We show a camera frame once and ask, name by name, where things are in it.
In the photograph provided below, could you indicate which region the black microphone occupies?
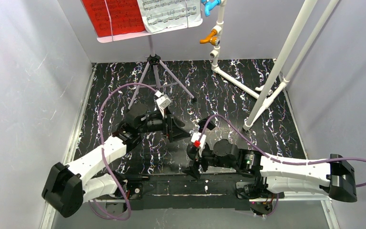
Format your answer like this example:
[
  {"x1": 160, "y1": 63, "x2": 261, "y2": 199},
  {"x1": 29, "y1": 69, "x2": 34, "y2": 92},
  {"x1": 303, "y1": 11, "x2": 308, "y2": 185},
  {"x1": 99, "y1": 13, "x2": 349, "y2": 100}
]
[{"x1": 198, "y1": 117, "x2": 216, "y2": 132}]

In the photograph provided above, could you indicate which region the lilac folding tripod stand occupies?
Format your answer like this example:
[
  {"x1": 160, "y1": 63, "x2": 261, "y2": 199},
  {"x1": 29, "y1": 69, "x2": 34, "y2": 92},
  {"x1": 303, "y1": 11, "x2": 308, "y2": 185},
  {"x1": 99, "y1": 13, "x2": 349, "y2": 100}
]
[{"x1": 139, "y1": 35, "x2": 197, "y2": 103}]

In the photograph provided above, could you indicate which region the lilac perforated music desk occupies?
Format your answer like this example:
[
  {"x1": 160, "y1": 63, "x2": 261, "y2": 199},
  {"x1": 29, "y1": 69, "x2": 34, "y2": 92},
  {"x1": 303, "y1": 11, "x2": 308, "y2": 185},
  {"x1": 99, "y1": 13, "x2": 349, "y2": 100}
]
[{"x1": 97, "y1": 0, "x2": 203, "y2": 43}]

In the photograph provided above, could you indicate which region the white sheet music page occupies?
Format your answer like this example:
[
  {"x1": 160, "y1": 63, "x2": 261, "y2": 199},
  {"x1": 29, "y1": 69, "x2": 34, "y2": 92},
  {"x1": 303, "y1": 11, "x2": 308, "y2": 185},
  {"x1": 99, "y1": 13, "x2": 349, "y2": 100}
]
[{"x1": 137, "y1": 0, "x2": 203, "y2": 33}]

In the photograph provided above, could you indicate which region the red sheet music page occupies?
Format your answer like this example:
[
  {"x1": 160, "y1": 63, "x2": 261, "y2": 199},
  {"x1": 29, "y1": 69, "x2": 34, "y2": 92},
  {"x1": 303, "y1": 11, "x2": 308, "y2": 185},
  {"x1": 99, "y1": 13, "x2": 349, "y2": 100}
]
[{"x1": 81, "y1": 0, "x2": 145, "y2": 37}]

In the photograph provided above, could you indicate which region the black microphone desk stand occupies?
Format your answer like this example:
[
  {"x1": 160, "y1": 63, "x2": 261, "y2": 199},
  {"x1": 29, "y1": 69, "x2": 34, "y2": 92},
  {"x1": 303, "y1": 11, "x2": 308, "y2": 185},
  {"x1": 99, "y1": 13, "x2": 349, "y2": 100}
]
[{"x1": 186, "y1": 144, "x2": 199, "y2": 161}]

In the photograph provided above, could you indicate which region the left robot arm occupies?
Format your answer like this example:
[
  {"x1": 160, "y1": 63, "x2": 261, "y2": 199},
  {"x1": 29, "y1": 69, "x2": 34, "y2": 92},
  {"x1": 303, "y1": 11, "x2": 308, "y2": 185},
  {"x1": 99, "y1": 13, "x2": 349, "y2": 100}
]
[{"x1": 41, "y1": 104, "x2": 191, "y2": 218}]

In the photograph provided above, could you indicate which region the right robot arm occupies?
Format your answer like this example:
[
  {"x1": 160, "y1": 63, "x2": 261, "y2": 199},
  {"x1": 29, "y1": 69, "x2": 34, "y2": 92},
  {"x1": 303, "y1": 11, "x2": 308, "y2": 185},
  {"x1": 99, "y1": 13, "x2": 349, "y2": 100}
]
[{"x1": 184, "y1": 139, "x2": 357, "y2": 203}]

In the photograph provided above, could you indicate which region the blue tap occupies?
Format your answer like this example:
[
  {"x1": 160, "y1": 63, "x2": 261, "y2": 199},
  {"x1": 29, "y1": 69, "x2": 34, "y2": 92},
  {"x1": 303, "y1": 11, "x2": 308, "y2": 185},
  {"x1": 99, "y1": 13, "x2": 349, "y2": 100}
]
[{"x1": 201, "y1": 0, "x2": 223, "y2": 17}]

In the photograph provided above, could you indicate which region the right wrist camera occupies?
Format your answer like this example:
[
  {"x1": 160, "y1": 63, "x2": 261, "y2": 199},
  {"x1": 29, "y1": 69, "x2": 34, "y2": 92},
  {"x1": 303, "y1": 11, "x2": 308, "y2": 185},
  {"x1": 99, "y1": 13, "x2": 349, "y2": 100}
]
[{"x1": 191, "y1": 132, "x2": 206, "y2": 157}]

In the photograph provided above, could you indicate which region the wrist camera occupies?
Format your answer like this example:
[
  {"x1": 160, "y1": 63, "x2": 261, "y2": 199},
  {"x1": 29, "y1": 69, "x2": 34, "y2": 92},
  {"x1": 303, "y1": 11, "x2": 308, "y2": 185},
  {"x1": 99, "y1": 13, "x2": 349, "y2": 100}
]
[
  {"x1": 155, "y1": 91, "x2": 172, "y2": 117},
  {"x1": 191, "y1": 132, "x2": 206, "y2": 157}
]

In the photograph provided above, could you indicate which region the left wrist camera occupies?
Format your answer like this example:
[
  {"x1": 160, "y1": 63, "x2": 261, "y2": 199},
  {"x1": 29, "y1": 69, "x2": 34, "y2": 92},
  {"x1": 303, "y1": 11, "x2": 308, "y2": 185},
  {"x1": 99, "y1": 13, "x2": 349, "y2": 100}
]
[{"x1": 155, "y1": 91, "x2": 172, "y2": 117}]

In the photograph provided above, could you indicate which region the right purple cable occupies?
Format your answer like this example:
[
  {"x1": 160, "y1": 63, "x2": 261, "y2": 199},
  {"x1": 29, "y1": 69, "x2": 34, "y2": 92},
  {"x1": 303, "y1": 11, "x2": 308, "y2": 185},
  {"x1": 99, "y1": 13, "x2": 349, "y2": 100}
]
[{"x1": 199, "y1": 114, "x2": 366, "y2": 217}]

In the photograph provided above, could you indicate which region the white pvc pipe frame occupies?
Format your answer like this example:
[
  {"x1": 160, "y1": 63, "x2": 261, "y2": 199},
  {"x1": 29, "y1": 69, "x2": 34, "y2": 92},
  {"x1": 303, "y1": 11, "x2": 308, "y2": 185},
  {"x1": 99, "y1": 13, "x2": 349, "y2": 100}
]
[{"x1": 210, "y1": 0, "x2": 339, "y2": 131}]

